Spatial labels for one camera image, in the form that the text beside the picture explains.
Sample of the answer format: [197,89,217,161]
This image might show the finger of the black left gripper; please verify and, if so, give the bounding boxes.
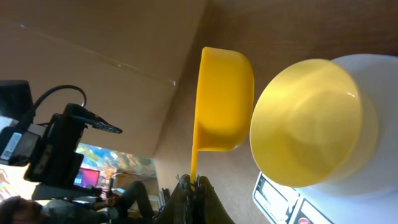
[73,115,123,134]

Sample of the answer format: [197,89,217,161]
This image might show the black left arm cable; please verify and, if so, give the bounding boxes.
[18,85,87,131]

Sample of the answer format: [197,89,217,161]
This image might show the yellow plastic bowl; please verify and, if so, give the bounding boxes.
[249,59,379,188]

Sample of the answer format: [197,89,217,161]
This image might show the white digital kitchen scale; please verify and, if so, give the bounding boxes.
[261,54,397,223]

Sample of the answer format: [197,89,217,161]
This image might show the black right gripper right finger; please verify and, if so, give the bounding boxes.
[194,176,234,224]

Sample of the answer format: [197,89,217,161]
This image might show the yellow plastic measuring scoop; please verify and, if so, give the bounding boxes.
[190,47,254,183]

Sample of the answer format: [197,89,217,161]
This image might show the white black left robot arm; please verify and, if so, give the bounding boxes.
[1,80,122,187]

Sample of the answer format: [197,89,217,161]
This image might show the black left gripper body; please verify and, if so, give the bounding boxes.
[24,103,86,184]

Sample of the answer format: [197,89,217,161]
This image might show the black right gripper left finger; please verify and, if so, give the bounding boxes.
[154,174,190,224]

